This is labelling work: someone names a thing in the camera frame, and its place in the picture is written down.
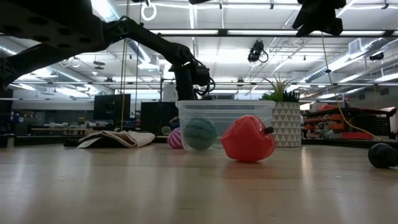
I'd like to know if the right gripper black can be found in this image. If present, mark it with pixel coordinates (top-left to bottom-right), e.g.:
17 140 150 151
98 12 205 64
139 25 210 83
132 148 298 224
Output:
292 0 346 38

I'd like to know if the green watermelon toy ball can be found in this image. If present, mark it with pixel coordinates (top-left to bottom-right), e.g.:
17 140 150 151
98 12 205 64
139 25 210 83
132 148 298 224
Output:
182 117 218 151

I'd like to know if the pink white striped ball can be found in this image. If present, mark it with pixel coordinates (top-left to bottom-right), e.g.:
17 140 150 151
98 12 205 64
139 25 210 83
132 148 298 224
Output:
167 127 184 149

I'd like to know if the red toy bell pepper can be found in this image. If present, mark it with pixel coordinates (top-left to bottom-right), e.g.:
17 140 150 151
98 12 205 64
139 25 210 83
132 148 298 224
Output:
220 114 277 162

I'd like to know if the clear plastic tupperware container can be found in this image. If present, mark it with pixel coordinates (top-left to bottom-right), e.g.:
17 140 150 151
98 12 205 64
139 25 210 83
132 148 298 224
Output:
175 100 277 153

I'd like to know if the person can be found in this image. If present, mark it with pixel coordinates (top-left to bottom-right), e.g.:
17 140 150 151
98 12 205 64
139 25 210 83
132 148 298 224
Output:
169 115 181 131

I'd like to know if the black computer monitor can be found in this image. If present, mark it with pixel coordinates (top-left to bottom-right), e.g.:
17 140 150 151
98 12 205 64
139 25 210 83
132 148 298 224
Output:
93 94 131 121
141 101 180 135

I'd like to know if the green artificial plant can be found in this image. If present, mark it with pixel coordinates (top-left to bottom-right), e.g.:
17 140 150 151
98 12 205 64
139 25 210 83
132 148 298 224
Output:
260 76 301 103

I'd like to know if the beige folded cloth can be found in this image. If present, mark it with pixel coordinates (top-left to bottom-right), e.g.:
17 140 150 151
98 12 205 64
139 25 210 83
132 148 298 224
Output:
63 129 155 149

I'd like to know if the shelf with orange bins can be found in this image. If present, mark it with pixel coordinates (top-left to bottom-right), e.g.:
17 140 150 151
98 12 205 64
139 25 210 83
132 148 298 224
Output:
301 105 398 141

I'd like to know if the black round object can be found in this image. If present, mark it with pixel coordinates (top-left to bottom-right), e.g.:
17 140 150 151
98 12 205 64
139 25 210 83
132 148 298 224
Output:
368 142 398 169

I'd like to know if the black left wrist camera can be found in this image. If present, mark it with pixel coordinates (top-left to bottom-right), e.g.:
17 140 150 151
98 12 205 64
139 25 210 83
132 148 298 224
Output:
194 64 216 96

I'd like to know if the black overhead frame bar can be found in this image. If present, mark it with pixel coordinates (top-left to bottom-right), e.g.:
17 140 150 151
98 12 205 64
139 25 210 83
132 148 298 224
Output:
149 29 398 39

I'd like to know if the black ceiling camera with cable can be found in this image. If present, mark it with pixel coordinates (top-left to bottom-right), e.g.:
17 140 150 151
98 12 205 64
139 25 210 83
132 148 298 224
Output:
248 39 269 65

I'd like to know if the thin hanging rope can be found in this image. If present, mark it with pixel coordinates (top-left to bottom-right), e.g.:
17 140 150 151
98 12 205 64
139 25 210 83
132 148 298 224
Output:
120 39 129 131

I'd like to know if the yellow hanging cable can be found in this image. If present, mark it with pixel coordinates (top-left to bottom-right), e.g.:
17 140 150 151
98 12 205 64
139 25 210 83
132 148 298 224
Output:
320 32 384 142

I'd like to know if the white hanging ring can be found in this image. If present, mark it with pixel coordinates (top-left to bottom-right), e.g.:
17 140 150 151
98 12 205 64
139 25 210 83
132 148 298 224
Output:
141 1 158 22

